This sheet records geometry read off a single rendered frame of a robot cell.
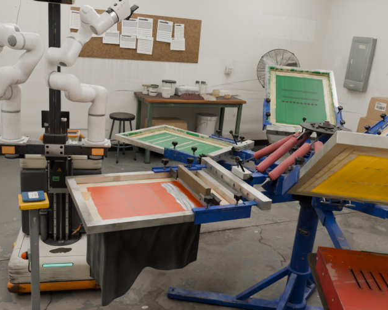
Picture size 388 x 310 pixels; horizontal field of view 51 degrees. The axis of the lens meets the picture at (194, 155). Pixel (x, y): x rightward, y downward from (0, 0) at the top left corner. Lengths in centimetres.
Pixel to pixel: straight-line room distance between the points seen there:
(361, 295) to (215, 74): 535
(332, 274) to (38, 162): 213
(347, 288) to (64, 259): 200
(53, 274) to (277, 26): 522
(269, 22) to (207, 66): 123
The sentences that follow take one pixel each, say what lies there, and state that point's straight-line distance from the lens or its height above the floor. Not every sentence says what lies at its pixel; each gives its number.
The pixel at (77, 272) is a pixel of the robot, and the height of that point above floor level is 19.
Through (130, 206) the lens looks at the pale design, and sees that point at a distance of 201.
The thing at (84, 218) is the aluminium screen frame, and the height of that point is 99.
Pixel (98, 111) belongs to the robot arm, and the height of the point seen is 132.
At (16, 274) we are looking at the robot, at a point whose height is 19.
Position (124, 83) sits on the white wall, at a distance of 589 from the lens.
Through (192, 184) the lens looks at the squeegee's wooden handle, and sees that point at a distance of 214.
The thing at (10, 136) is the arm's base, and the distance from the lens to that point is 237.
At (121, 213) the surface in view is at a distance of 193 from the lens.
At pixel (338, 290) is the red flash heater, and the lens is 133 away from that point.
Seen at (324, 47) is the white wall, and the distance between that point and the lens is 752.
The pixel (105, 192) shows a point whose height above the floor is 96.
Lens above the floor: 179
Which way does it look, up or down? 17 degrees down
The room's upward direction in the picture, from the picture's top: 6 degrees clockwise
